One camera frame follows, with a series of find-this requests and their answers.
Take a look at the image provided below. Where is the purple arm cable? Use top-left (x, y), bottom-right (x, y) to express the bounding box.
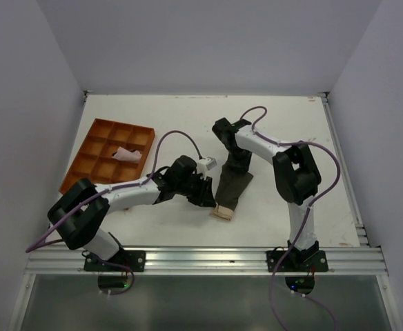
top-left (239, 106), bottom-right (342, 331)
top-left (25, 130), bottom-right (204, 254)

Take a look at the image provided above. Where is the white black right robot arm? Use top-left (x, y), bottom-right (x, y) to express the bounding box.
top-left (212, 118), bottom-right (322, 271)

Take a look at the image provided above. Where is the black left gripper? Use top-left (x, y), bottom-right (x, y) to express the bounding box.
top-left (176, 172), bottom-right (216, 207)

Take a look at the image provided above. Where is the aluminium frame rail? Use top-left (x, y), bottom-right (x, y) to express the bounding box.
top-left (24, 244), bottom-right (388, 276)

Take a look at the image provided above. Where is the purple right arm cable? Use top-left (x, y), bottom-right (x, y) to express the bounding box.
top-left (239, 106), bottom-right (342, 331)

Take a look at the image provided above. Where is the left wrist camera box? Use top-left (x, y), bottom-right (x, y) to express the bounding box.
top-left (197, 157), bottom-right (217, 172)

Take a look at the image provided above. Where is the olive underwear with cream waistband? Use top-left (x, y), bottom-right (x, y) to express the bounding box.
top-left (210, 163), bottom-right (253, 221)

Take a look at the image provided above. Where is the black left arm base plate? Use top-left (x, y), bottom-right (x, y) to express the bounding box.
top-left (81, 250), bottom-right (146, 272)

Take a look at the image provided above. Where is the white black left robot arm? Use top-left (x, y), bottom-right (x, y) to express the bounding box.
top-left (48, 155), bottom-right (217, 271)

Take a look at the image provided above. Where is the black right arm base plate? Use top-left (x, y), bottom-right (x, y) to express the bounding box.
top-left (265, 250), bottom-right (329, 272)

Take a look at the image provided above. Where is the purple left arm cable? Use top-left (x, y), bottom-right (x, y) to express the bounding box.
top-left (25, 130), bottom-right (204, 254)

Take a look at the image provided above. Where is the orange wooden compartment tray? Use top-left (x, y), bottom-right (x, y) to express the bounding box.
top-left (59, 119), bottom-right (155, 194)

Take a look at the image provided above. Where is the pink rolled underwear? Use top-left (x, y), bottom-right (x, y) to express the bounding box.
top-left (112, 147), bottom-right (142, 163)

